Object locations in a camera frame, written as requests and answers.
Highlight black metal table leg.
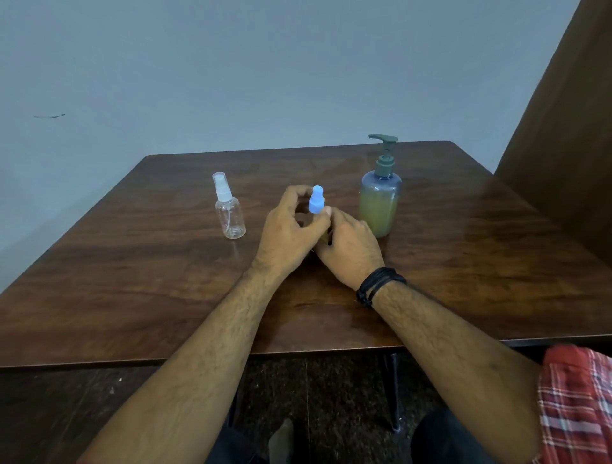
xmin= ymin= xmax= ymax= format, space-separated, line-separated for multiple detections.
xmin=388 ymin=353 xmax=402 ymax=433

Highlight brown wooden panel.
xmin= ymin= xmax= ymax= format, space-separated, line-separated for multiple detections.
xmin=494 ymin=0 xmax=612 ymax=267

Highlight person's left forearm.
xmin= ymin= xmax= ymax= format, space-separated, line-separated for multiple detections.
xmin=76 ymin=263 xmax=288 ymax=464

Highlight clear empty spray bottle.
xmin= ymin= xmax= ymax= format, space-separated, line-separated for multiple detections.
xmin=212 ymin=172 xmax=247 ymax=240

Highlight red plaid shirt sleeve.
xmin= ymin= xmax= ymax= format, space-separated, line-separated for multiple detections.
xmin=532 ymin=344 xmax=612 ymax=464

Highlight person's bare foot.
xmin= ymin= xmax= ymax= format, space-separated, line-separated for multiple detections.
xmin=268 ymin=419 xmax=295 ymax=464

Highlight black cord wristband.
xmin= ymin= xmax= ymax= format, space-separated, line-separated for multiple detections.
xmin=356 ymin=267 xmax=407 ymax=308

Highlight small bottle with blue cap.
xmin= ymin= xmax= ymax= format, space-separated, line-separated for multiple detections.
xmin=306 ymin=185 xmax=334 ymax=245

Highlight person's right forearm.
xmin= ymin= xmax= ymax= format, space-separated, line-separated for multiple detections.
xmin=371 ymin=279 xmax=543 ymax=464

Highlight person's right hand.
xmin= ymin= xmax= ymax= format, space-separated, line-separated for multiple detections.
xmin=313 ymin=207 xmax=386 ymax=291

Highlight person's left hand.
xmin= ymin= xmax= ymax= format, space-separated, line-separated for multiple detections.
xmin=252 ymin=185 xmax=332 ymax=279

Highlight dark trousers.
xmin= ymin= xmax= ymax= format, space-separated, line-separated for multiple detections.
xmin=205 ymin=406 xmax=500 ymax=464

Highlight pump bottle with yellow-green liquid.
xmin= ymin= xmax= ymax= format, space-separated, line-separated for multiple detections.
xmin=358 ymin=134 xmax=403 ymax=239

